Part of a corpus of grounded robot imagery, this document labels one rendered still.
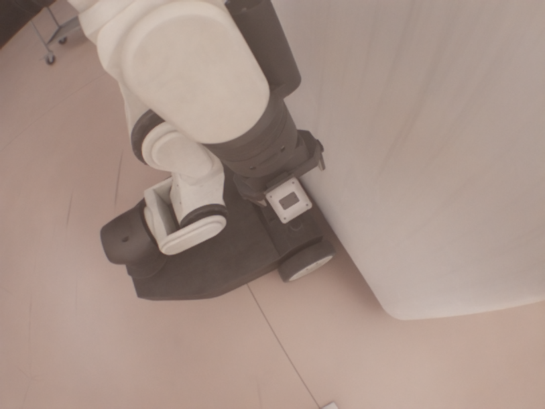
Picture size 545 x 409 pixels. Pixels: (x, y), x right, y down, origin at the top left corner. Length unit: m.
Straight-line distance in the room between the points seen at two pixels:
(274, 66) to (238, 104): 0.06
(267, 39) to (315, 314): 0.88
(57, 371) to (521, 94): 1.61
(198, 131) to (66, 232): 1.34
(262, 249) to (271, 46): 0.69
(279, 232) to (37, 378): 1.39
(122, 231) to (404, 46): 0.75
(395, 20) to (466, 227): 0.30
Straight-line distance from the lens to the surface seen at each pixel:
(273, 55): 0.21
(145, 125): 0.44
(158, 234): 0.74
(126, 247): 0.78
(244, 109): 0.17
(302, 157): 0.32
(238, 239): 0.84
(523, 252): 0.38
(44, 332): 1.50
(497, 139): 0.33
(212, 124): 0.17
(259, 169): 0.26
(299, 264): 0.78
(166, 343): 1.06
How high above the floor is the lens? 0.96
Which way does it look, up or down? 65 degrees down
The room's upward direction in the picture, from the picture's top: 7 degrees counter-clockwise
